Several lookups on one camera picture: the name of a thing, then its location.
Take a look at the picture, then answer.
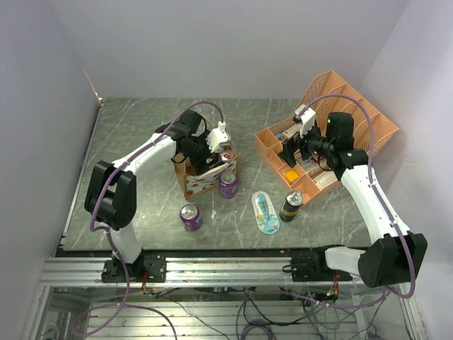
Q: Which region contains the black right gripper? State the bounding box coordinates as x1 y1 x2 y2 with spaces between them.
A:
277 120 334 167

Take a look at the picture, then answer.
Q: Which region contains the purple Fanta can front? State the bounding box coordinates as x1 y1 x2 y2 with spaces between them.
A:
179 203 202 232

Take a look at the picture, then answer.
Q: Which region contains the purple Fanta can by bag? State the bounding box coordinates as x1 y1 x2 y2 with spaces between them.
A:
219 170 237 199

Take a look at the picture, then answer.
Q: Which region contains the blue correction tape package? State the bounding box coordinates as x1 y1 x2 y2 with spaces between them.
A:
251 191 280 235

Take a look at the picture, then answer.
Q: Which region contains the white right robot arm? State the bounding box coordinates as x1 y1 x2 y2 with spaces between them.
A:
278 106 428 288

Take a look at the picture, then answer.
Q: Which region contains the white card in organizer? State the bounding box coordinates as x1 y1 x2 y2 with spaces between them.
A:
314 172 337 190

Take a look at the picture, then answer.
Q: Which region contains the purple fanta can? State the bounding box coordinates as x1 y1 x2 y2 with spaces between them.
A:
179 203 202 232
219 170 237 199

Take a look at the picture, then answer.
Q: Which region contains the aluminium mounting rail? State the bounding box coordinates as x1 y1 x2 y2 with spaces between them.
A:
38 255 365 287

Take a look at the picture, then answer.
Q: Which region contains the blue Red Bull can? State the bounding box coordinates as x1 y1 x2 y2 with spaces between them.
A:
219 149 235 164

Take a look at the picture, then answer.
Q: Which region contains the orange plastic desk organizer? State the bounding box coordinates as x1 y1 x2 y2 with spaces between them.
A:
254 70 398 204

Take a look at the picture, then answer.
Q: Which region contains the yellow block in organizer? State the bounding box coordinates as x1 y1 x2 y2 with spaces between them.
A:
285 170 300 185

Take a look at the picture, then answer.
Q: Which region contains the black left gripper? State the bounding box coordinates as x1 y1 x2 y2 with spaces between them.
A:
183 130 223 178

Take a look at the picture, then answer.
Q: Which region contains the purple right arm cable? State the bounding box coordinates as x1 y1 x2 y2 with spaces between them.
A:
279 93 417 308

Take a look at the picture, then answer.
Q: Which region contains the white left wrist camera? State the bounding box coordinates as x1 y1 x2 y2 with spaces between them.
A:
206 121 231 153

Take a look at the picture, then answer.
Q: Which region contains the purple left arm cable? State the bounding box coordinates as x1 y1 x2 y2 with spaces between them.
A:
71 101 226 340

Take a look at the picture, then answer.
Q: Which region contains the red white box in organizer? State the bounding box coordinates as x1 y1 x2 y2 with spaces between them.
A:
282 125 300 139

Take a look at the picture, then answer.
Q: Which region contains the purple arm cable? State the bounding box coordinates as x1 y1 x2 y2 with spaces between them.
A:
279 93 417 308
71 101 226 340

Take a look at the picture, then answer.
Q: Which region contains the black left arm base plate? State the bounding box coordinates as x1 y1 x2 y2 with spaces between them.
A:
101 251 167 283

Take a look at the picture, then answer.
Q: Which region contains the watermelon canvas bag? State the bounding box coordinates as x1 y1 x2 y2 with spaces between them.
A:
173 144 241 199

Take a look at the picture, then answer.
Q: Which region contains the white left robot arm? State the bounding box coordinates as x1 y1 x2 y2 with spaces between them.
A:
84 109 230 281

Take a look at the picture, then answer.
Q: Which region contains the black yellow beverage can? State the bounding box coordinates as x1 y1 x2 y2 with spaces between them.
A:
279 191 303 222

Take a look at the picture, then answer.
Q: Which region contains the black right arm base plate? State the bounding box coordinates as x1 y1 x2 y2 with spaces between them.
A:
282 245 336 282

